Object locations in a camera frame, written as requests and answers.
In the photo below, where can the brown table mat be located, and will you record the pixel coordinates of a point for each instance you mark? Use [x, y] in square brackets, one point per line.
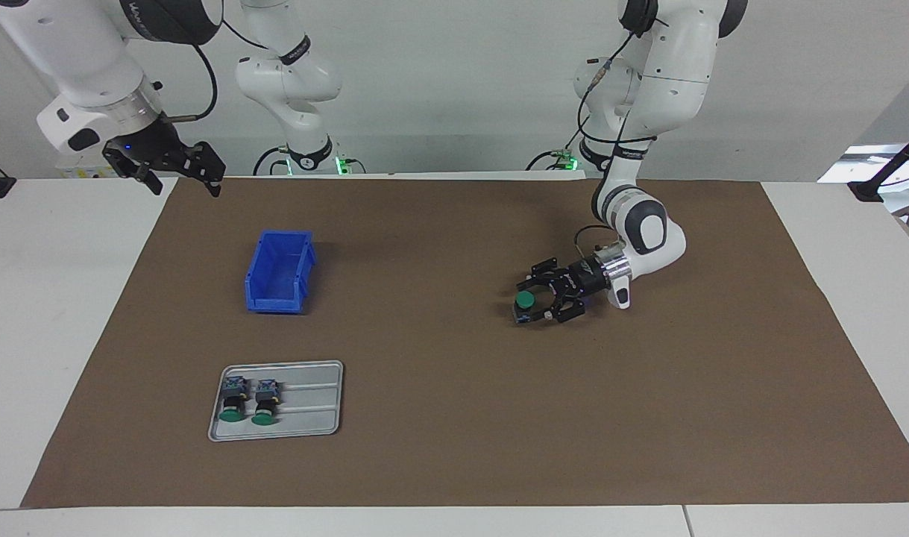
[573, 410]

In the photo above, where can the blue plastic storage bin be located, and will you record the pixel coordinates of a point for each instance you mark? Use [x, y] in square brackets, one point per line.
[279, 272]

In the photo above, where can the grey metal tray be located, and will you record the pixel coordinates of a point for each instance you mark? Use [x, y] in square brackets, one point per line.
[312, 410]

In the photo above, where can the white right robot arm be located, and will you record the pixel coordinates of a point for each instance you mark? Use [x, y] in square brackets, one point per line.
[89, 60]

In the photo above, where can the green push button switch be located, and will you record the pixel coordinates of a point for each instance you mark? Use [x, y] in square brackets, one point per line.
[234, 403]
[265, 406]
[525, 300]

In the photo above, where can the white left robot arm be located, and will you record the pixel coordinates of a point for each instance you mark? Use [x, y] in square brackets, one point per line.
[678, 67]

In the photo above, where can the white cardboard box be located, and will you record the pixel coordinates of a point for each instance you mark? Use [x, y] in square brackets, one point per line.
[77, 171]

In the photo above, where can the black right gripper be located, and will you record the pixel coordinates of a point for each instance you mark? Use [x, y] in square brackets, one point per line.
[152, 149]

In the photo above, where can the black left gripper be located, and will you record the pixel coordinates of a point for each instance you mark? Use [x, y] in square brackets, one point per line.
[584, 280]

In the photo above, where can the black camera stand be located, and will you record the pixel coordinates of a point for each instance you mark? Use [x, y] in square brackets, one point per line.
[868, 190]

